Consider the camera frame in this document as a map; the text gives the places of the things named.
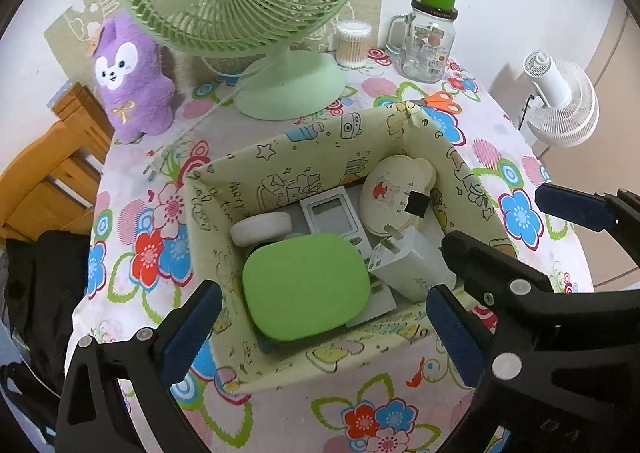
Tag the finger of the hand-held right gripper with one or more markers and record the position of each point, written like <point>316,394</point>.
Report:
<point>500,273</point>
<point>570,205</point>

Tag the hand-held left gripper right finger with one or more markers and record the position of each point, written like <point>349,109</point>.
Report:
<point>452,333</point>

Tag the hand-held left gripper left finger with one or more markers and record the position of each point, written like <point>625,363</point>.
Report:
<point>192,333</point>

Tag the white power adapter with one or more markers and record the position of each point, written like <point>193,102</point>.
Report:
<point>410,263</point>

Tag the green perforated case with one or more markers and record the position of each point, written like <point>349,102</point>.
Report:
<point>305,288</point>

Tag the white round container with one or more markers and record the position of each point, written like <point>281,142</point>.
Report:
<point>260,228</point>

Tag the cream round compact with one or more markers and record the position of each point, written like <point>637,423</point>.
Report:
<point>385,193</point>

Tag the white remote control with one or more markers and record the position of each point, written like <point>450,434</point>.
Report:
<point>330,213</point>

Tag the cartoon print storage box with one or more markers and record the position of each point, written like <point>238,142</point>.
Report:
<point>300,153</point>

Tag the beige cabinet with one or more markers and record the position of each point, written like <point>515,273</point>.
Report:
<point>615,133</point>

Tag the small black square piece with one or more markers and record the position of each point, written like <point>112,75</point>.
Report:
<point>417,204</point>

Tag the white circulator fan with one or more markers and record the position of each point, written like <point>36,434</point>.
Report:
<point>565,98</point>

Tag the floral tablecloth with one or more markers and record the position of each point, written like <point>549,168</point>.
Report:
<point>150,213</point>

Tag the black clothing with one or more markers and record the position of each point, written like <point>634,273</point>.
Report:
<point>40,293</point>

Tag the glass mug jar green lid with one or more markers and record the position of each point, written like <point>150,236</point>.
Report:
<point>425,53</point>

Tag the wooden chair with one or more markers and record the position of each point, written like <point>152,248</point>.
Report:
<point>50,173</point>

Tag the purple plush toy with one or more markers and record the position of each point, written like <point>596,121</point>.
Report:
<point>130,98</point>

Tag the clear cotton swab jar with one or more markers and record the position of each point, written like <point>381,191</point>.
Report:
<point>352,50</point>

